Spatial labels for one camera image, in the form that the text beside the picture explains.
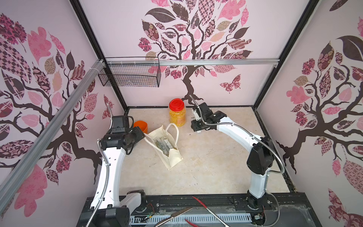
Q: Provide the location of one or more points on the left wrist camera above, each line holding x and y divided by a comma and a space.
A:
121, 124

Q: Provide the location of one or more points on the cream canvas tote bag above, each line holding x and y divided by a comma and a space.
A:
174, 155

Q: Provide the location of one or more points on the green compass set case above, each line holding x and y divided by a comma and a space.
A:
160, 146

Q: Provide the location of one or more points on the orange plastic cup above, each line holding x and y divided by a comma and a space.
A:
142, 125

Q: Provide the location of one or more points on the aluminium rail back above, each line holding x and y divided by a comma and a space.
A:
212, 62

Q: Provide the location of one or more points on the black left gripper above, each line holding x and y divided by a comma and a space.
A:
140, 135

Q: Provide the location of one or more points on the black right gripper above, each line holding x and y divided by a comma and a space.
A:
197, 124

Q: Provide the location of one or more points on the red-lid jar yellow flakes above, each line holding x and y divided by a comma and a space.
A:
177, 112

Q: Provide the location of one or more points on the aluminium rail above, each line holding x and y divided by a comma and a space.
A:
212, 62
28, 161

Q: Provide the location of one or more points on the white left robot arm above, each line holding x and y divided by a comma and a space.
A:
106, 209

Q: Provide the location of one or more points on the compass set case blue red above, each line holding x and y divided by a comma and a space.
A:
166, 143

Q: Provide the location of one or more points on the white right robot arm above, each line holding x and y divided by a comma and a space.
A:
262, 160

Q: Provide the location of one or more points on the white slotted cable duct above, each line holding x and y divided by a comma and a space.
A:
193, 218

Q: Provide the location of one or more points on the aluminium rail left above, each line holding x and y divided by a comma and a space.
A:
28, 161

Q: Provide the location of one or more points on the black wire basket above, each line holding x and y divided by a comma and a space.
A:
131, 72

